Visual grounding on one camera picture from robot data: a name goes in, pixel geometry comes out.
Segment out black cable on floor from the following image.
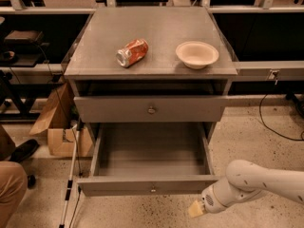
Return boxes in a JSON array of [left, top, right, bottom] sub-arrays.
[[258, 93, 304, 143]]

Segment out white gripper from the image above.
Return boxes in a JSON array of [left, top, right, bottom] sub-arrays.
[[188, 178, 250, 218]]

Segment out grey drawer cabinet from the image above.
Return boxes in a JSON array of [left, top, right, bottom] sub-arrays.
[[61, 6, 239, 179]]

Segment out black shoe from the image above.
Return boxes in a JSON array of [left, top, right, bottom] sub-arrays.
[[9, 139, 39, 162]]

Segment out white paper bowl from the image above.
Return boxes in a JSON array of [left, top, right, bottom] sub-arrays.
[[176, 41, 219, 69]]

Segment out white and black pole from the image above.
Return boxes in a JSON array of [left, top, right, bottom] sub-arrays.
[[58, 120, 82, 228]]

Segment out crushed orange soda can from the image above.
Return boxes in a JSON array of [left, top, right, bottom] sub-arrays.
[[116, 39, 148, 68]]

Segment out person's tan trouser leg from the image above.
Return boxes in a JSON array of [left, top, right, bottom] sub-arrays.
[[0, 161, 28, 228]]

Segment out grey drawer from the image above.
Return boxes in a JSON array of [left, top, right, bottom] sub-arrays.
[[78, 123, 219, 196], [74, 96, 227, 123]]

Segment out grey top drawer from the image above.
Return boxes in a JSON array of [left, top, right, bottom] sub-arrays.
[[74, 96, 227, 123]]

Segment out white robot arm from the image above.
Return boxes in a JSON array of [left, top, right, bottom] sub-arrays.
[[188, 160, 304, 218]]

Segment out black equipment on left shelf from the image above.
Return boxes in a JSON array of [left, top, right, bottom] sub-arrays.
[[0, 30, 49, 67]]

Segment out brown cardboard box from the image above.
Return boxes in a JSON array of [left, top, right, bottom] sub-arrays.
[[28, 82, 95, 159]]

